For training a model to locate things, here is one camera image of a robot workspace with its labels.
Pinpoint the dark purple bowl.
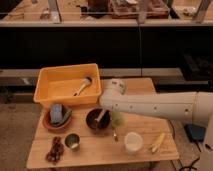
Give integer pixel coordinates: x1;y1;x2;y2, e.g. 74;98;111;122
86;108;110;131

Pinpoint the black power adapter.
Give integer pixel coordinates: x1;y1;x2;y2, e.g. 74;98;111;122
184;124;206;142

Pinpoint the yellow banana toy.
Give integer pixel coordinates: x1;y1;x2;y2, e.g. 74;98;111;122
149;133;165;154

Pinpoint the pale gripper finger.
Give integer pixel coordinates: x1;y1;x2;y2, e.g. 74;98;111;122
95;109;106;122

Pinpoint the wooden shelf with clutter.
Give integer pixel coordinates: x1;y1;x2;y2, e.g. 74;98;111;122
0;0;213;27

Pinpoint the wooden handled brush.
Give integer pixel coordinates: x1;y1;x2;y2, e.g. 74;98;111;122
74;77;92;96

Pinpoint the green vegetable toy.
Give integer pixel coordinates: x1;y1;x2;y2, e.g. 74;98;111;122
55;110;72;127

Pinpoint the white plastic cup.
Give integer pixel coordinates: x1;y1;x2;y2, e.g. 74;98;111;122
124;132;143;154

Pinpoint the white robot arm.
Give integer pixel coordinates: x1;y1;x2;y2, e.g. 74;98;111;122
99;79;213;171

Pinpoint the black cable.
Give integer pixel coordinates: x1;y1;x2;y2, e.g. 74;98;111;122
168;119;204;171

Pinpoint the red-brown bowl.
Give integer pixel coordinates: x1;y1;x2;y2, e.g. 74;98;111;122
42;109;72;131

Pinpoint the yellow plastic tub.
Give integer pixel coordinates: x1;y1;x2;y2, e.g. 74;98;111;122
34;63;102;108

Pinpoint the small metal cup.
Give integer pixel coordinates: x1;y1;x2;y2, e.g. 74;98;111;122
65;133;80;150

